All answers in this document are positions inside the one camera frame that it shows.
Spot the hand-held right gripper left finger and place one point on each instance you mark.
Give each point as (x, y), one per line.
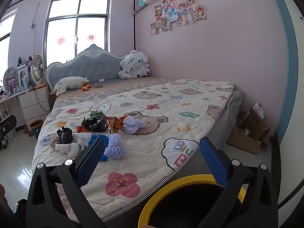
(91, 158)

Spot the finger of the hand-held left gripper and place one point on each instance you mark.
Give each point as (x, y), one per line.
(8, 124)

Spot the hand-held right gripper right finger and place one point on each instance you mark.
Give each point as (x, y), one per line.
(213, 162)

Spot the blue plastic bag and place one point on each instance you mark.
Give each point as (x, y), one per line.
(95, 137)

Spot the white tissues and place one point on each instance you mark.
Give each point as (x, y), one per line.
(71, 147)

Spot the black trash bin yellow rim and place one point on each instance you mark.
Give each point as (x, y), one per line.
(190, 180)

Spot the orange peel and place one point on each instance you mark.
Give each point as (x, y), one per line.
(81, 129)

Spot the small black plastic bag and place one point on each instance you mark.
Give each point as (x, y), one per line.
(64, 135)

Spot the red snack packet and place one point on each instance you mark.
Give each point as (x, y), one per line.
(112, 128)

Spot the small clear blue wrapper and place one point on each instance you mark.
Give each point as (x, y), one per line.
(73, 124)

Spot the green snack packet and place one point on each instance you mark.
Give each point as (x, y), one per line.
(97, 115)

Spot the blue bin with orange rim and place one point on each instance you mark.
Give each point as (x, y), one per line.
(36, 129)

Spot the white desk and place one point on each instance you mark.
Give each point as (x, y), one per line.
(14, 96)

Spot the group of cosmetic bottles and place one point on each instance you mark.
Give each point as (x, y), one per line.
(10, 92)

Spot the white drawer cabinet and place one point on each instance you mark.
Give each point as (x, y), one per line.
(34, 104)

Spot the blue bottle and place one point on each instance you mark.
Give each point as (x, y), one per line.
(24, 83)

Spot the round table mirror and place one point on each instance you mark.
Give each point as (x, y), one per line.
(9, 78)

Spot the cardboard box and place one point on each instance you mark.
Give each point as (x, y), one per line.
(251, 133)

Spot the white cosmetics cabinet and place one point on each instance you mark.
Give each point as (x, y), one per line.
(23, 72)

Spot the standing fan with orange base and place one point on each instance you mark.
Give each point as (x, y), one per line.
(36, 70)

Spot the grey patterned bed sheet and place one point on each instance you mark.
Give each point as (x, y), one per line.
(99, 95)

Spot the small brown plush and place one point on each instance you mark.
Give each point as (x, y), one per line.
(98, 85)

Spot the white goose plush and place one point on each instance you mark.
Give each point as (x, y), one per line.
(68, 82)

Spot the printed bear quilt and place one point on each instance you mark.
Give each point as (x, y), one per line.
(154, 114)

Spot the small pink plush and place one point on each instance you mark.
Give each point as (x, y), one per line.
(102, 80)

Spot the bed with grey tufted headboard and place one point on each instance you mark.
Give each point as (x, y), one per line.
(95, 66)

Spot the side window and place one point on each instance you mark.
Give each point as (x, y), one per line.
(6, 30)

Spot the red window sticker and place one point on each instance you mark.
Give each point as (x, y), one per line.
(90, 37)
(60, 40)

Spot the white plush dog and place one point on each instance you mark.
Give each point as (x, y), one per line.
(134, 64)

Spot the large window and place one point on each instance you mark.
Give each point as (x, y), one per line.
(78, 28)

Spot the grey air conditioner pipe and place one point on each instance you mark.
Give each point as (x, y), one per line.
(136, 11)

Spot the blue door frame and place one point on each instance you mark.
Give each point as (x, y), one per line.
(283, 52)

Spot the cluster of wall posters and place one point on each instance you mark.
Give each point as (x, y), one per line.
(178, 11)

